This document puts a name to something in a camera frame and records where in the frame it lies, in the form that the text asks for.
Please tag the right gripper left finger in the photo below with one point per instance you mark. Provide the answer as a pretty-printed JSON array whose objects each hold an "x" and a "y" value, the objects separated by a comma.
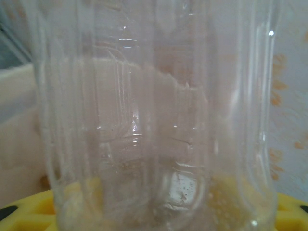
[{"x": 26, "y": 211}]

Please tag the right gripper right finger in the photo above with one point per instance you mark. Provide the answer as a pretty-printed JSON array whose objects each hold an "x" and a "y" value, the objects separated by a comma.
[{"x": 292, "y": 214}]

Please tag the clear ribbed bottle white cap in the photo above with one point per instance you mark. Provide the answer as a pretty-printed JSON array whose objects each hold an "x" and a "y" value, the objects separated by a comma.
[{"x": 154, "y": 96}]

